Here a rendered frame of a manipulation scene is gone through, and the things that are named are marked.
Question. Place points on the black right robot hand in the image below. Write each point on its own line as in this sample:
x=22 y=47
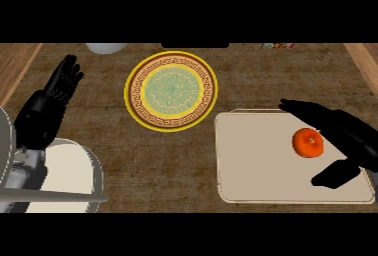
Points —
x=345 y=130

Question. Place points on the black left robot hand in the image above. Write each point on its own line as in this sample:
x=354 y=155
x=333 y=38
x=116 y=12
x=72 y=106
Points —
x=42 y=116

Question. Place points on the orange squash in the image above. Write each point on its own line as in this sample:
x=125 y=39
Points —
x=307 y=144

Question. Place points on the beige rectangular tray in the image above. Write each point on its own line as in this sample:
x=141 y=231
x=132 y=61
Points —
x=261 y=166

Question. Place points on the yellow rimmed patterned plate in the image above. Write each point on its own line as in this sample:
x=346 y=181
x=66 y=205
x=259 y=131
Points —
x=172 y=90

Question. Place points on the pale grey bowl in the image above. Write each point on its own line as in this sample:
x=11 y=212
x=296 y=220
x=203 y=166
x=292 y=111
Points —
x=106 y=47

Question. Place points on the colourful printed box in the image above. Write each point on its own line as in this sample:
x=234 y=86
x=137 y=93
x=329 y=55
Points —
x=278 y=45

